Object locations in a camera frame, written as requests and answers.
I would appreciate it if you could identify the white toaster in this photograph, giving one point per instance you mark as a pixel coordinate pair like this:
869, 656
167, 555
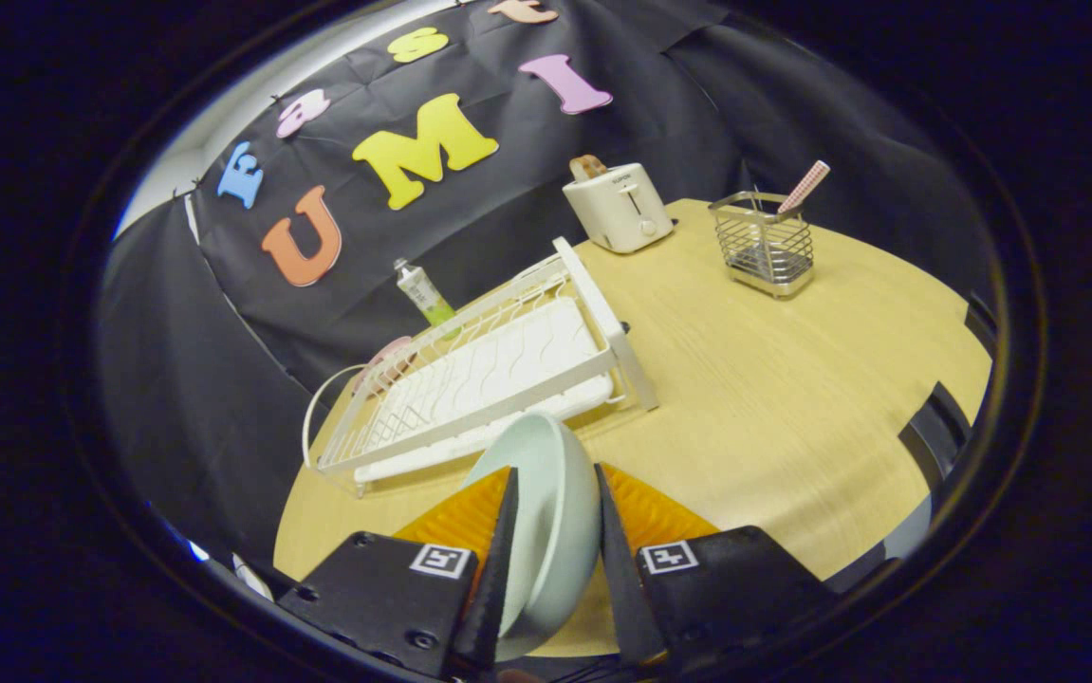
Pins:
617, 213

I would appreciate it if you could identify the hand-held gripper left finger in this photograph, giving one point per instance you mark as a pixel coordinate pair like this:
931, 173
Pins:
498, 579

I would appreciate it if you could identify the green drink bottle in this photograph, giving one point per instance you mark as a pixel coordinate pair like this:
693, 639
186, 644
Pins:
422, 292

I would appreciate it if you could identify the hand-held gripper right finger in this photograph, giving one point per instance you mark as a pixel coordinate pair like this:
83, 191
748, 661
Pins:
617, 579

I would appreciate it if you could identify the pink plate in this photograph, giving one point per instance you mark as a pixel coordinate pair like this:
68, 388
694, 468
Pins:
384, 359

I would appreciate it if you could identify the brown bread slice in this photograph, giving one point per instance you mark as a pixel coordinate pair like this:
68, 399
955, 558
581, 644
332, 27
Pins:
588, 167

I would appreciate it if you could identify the pale green plate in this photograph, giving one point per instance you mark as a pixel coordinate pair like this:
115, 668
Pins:
555, 531

